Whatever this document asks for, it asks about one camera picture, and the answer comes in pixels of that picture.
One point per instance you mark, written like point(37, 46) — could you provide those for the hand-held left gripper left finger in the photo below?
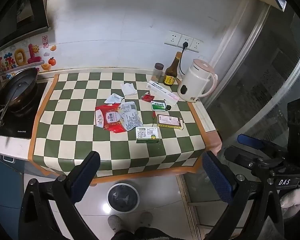
point(86, 175)

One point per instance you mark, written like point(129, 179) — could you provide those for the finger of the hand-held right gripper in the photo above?
point(252, 141)
point(240, 156)

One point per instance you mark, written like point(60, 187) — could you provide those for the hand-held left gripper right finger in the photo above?
point(217, 180)

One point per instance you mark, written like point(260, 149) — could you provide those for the round white trash bin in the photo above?
point(109, 197)

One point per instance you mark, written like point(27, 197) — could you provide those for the green white medicine box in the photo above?
point(147, 133)

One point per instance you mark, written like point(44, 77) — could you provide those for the yellow medicine box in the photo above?
point(168, 121)

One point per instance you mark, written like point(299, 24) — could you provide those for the small red wrapper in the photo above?
point(147, 97)

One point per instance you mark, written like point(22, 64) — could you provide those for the long white toothpaste box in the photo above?
point(160, 90)

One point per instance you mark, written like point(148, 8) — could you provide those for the person's right forearm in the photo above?
point(296, 200)

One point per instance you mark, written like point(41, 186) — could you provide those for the green cream checkered table mat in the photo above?
point(65, 140)

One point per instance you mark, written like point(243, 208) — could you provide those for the clear plastic bin liner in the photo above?
point(123, 198)

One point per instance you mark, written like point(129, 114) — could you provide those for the person's left fuzzy slipper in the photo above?
point(115, 223)

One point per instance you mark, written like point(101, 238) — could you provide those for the person's fuzzy slipper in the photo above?
point(115, 223)
point(146, 220)

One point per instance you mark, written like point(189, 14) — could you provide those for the large red snack wrapper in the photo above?
point(102, 117)

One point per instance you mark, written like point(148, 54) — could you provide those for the glass sliding door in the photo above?
point(265, 80)

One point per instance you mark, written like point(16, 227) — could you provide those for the person's left leg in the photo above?
point(125, 236)

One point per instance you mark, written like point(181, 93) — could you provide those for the person's leg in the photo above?
point(125, 236)
point(162, 234)

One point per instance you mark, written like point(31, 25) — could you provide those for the white printed plastic wrapper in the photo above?
point(131, 117)

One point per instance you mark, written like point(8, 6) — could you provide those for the person's right fuzzy slipper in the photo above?
point(146, 220)

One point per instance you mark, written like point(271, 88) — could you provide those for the person's right leg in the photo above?
point(162, 234)

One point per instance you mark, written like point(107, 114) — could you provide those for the small white wrapper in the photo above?
point(113, 98)

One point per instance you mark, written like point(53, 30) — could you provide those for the black induction cooktop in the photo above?
point(20, 127)

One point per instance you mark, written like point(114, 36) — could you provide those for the blue cabinet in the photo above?
point(5, 185)

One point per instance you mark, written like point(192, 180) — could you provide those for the white electric kettle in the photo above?
point(192, 80)

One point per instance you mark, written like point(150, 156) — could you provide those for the small black cap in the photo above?
point(168, 107)

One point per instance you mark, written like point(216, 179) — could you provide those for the green white sachet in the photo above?
point(158, 106)

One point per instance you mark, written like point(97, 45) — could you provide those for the white tissue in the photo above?
point(128, 89)

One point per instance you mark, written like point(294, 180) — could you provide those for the dark sauce bottle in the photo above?
point(170, 75)

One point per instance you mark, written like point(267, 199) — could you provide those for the dark frying pan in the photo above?
point(22, 85)

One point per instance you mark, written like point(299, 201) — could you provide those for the brown lid spice jar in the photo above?
point(157, 73)

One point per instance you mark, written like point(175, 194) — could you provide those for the black power plug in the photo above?
point(185, 45)

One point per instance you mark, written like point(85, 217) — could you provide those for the black range hood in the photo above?
point(15, 5)

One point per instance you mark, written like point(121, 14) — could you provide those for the white wall socket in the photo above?
point(187, 39)
point(197, 45)
point(172, 38)

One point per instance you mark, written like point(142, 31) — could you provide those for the colourful wall stickers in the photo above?
point(32, 55)

